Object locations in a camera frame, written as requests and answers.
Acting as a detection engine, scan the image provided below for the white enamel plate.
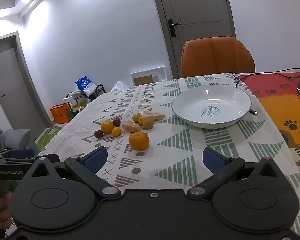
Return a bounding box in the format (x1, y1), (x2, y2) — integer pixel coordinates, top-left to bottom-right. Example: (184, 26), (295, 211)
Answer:
(172, 85), (252, 129)

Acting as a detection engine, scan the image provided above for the grey panelled door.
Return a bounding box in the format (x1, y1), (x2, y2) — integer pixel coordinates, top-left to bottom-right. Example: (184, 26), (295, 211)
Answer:
(149, 0), (237, 80)

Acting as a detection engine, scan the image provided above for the person's left hand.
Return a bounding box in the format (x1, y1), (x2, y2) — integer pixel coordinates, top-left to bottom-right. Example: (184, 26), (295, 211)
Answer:
(0, 192), (13, 232)

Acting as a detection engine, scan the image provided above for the orange paper bag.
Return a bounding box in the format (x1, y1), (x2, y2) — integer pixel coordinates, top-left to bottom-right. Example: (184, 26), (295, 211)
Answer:
(49, 103), (71, 125)

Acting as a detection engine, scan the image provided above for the medium orange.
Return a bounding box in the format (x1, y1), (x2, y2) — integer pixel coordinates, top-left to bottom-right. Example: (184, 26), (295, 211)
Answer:
(100, 120), (115, 134)

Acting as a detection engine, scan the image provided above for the large orange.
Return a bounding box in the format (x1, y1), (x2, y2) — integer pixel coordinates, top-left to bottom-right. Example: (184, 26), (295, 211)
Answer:
(129, 131), (150, 151)

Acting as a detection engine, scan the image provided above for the grey sofa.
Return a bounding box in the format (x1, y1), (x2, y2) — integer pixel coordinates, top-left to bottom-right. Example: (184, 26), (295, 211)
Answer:
(0, 117), (41, 157)

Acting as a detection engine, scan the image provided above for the green leaf mat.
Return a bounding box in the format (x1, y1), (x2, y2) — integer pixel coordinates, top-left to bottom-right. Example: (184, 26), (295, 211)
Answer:
(35, 126), (63, 152)

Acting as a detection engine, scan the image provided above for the black metal rack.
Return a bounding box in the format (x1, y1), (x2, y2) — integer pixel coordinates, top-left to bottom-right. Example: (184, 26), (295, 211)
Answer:
(66, 84), (106, 103)

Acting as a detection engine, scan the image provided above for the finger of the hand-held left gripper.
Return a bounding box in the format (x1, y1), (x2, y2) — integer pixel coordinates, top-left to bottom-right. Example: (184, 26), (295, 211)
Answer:
(0, 148), (36, 161)
(5, 154), (60, 165)

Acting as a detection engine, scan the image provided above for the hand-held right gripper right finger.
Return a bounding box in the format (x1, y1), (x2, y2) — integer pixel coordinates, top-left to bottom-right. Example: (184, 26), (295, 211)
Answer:
(187, 147), (283, 201)

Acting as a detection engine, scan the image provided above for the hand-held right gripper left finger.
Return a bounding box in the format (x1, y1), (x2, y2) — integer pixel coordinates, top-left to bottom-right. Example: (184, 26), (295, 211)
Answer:
(27, 146), (121, 201)

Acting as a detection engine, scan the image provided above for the patterned white tablecloth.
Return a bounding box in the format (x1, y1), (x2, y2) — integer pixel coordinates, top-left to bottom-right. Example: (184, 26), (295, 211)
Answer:
(37, 72), (300, 240)

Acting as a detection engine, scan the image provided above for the blue plastic bag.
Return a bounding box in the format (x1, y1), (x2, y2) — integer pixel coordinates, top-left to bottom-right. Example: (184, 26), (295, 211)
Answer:
(75, 76), (95, 92)

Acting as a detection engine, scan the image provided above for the white frame with cardboard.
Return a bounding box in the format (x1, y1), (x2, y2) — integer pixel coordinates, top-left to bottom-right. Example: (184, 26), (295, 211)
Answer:
(130, 66), (167, 88)

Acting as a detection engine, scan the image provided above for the red orange cartoon mat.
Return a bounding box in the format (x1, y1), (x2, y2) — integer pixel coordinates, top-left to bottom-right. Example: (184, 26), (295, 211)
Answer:
(237, 71), (300, 173)

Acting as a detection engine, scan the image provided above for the black door handle lock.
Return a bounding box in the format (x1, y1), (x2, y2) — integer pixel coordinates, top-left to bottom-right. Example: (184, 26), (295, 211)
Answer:
(167, 18), (182, 38)

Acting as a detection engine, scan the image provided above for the orange leather chair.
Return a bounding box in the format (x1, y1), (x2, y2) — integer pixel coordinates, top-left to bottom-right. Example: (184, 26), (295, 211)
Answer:
(180, 36), (256, 78)

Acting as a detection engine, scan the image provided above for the grey plain door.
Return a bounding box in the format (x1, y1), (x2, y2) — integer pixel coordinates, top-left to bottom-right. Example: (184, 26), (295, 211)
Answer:
(0, 31), (53, 131)

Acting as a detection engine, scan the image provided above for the white plastic bag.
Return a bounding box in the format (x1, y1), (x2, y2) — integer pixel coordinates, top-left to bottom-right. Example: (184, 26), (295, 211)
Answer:
(110, 81), (128, 92)

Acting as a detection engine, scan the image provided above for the black cable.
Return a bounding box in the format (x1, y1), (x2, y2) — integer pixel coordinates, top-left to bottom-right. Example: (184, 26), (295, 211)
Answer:
(230, 66), (300, 89)

